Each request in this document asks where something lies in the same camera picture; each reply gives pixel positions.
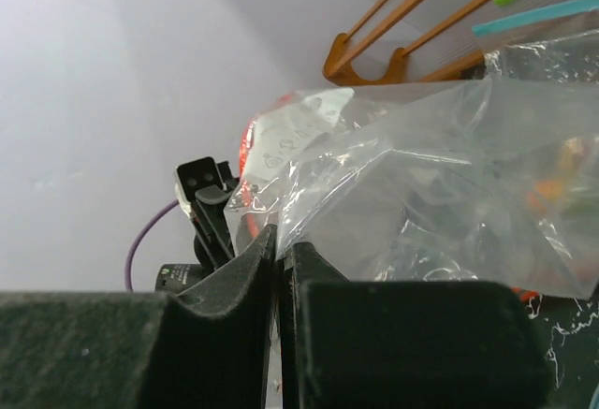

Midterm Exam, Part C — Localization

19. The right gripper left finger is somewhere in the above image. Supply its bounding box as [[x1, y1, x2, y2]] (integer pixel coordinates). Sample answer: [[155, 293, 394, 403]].
[[1, 226, 276, 408]]

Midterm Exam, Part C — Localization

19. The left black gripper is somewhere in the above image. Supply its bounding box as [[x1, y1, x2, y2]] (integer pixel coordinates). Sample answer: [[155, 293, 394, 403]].
[[156, 156, 239, 292]]

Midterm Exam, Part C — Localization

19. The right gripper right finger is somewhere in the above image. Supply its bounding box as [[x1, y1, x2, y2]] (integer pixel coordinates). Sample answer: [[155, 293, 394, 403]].
[[280, 242, 551, 408]]

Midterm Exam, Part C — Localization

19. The orange-zipper clear bag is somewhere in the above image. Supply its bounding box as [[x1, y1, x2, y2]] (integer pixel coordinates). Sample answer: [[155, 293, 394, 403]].
[[225, 76, 598, 298]]

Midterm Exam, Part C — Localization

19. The blue-zipper clear bag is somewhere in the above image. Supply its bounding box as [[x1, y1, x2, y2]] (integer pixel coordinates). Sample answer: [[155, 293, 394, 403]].
[[472, 0, 598, 218]]

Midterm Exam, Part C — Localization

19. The orange wooden shelf rack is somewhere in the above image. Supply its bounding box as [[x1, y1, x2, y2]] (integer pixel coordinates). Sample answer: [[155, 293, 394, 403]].
[[321, 0, 599, 88]]

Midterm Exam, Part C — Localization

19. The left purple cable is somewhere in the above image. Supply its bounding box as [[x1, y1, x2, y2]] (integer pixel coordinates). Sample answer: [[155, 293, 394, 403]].
[[126, 198, 183, 292]]

